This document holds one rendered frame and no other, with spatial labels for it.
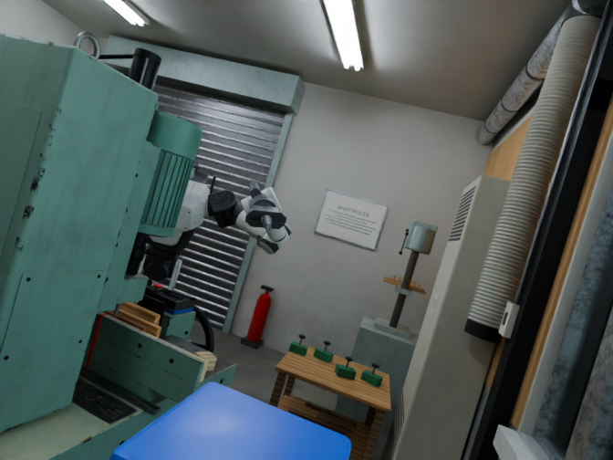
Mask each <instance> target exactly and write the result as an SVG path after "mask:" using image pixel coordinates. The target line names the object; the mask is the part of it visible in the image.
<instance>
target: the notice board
mask: <svg viewBox="0 0 613 460"><path fill-rule="evenodd" d="M388 209H389V206H388V205H385V204H380V203H376V202H373V201H370V200H367V199H363V198H359V197H357V196H353V195H349V194H346V193H341V192H337V191H333V190H330V189H326V192H325V195H324V199H323V202H322V205H321V208H320V211H319V215H318V218H317V223H316V226H315V229H314V233H316V234H319V235H324V236H327V237H330V238H334V239H337V240H339V241H342V242H346V243H349V244H352V245H355V246H360V247H363V248H367V249H369V250H372V251H376V248H377V245H378V242H379V237H380V234H381V230H382V227H383V225H384V222H385V218H386V215H387V212H388Z"/></svg>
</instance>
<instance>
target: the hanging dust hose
mask: <svg viewBox="0 0 613 460"><path fill-rule="evenodd" d="M600 22H601V19H600V18H597V17H594V16H575V17H572V18H569V19H567V21H565V22H564V24H563V26H562V27H561V31H560V35H559V37H558V40H557V43H556V49H555V50H554V54H553V57H552V59H551V62H550V65H549V69H548V70H547V73H546V77H545V80H544V84H543V87H542V88H541V91H540V95H539V96H538V98H539V99H538V100H537V103H536V106H535V110H534V114H532V118H531V121H530V122H529V124H530V125H529V126H528V129H527V133H526V134H525V135H526V136H525V140H524V141H523V144H522V148H521V151H520V152H519V153H520V155H518V158H519V159H517V163H516V166H515V167H514V168H515V170H514V173H513V174H512V175H513V177H512V178H511V180H512V181H511V182H510V184H509V187H510V188H508V189H507V190H508V192H507V193H506V194H507V196H506V197H505V198H506V199H504V201H505V203H503V205H504V206H503V207H502V209H503V210H502V211H501V214H499V215H500V216H501V217H499V218H498V219H499V221H498V222H497V224H498V225H497V226H496V227H497V228H495V229H494V230H495V231H496V232H494V236H493V240H492V243H491V244H490V245H491V246H490V247H489V248H490V249H491V250H489V251H488V253H489V254H488V255H487V256H488V257H487V258H485V259H486V260H487V261H485V262H484V263H485V264H486V265H484V266H483V267H485V268H484V269H483V272H482V273H481V274H482V276H480V278H481V279H480V280H479V281H480V282H481V283H479V284H478V286H479V287H477V289H478V290H477V291H475V292H476V293H477V294H475V296H476V298H474V299H473V300H474V302H472V303H473V305H472V306H471V307H472V309H470V311H471V313H469V315H470V317H467V321H466V324H465V327H464V331H465V332H467V333H469V334H471V335H473V336H474V337H476V338H479V339H482V340H487V341H490V342H493V343H501V340H502V337H503V336H502V335H501V334H500V333H499V332H498V331H499V329H500V326H501V323H502V319H503V316H504V312H505V309H506V305H507V302H508V301H509V302H512V301H511V300H513V298H512V297H513V296H515V294H514V293H515V292H516V291H515V290H514V289H515V288H517V287H516V285H519V284H518V283H517V282H516V281H520V280H519V278H518V277H521V276H520V275H519V274H522V272H521V271H520V270H523V268H522V266H524V264H523V263H524V262H525V258H526V256H525V255H528V254H527V252H525V251H529V249H528V247H530V245H528V244H531V243H532V242H531V241H530V240H532V239H533V238H532V237H531V236H533V235H534V234H533V232H535V230H534V229H535V228H536V226H535V225H537V222H536V221H538V220H539V219H538V218H537V217H540V215H539V214H541V211H540V210H542V209H543V208H542V207H541V206H543V205H544V204H543V202H544V201H545V200H544V199H545V195H546V194H547V192H546V191H548V188H547V187H549V186H550V185H549V183H551V181H550V180H552V177H551V176H553V172H554V171H555V170H554V169H555V167H556V163H557V160H558V158H557V157H559V153H560V152H561V151H560V150H561V148H562V145H563V142H564V139H565V136H566V131H567V128H568V125H569V122H570V119H571V116H572V113H573V110H574V107H575V104H576V101H577V96H578V92H579V90H580V87H581V84H582V81H583V77H584V75H585V72H586V69H587V63H588V61H589V58H590V55H591V51H592V48H593V46H594V43H595V40H596V36H597V32H598V29H599V26H600ZM512 303H513V302H512Z"/></svg>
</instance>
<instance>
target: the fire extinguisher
mask: <svg viewBox="0 0 613 460"><path fill-rule="evenodd" d="M261 288H262V289H265V293H264V294H261V296H260V297H259V299H258V300H257V302H256V305H255V311H254V314H253V317H252V320H251V324H250V327H249V330H248V333H247V336H245V337H244V338H242V339H241V344H243V345H245V346H248V347H250V348H253V349H256V350H257V349H259V348H260V347H261V346H263V344H264V340H260V339H261V336H262V333H263V329H264V326H265V321H266V318H267V315H268V311H269V309H270V305H271V297H270V296H269V295H268V294H269V291H270V292H272V291H274V289H273V288H272V287H268V286H265V285H262V286H261Z"/></svg>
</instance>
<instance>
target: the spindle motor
mask: <svg viewBox="0 0 613 460"><path fill-rule="evenodd" d="M202 136H203V133H202V129H201V128H199V127H198V126H196V125H194V124H192V123H190V122H189V121H187V120H183V119H180V118H178V117H175V116H172V115H171V114H168V113H165V112H161V111H158V110H155V111H154V114H153V118H152V121H151V126H150V130H149V133H148V137H147V140H146V141H149V142H151V143H154V144H156V145H159V146H161V152H160V156H159V159H158V162H157V165H156V169H155V172H154V175H153V178H152V181H151V187H150V190H149V193H148V197H147V200H146V204H145V206H144V210H143V213H142V217H141V220H140V225H139V229H138V232H137V233H139V234H143V235H151V236H157V237H172V236H173V234H174V231H175V227H176V224H177V221H178V217H179V214H180V211H181V208H182V202H183V199H184V195H185V193H186V189H187V186H188V182H189V180H190V177H191V173H192V167H193V165H194V162H195V158H196V155H197V152H198V149H199V146H200V142H201V139H202Z"/></svg>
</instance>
